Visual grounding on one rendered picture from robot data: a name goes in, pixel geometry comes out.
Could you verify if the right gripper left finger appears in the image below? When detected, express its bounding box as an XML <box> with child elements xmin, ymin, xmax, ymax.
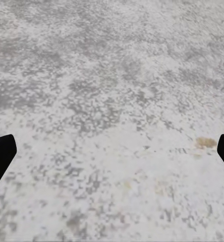
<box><xmin>0</xmin><ymin>134</ymin><xmax>17</xmax><ymax>179</ymax></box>

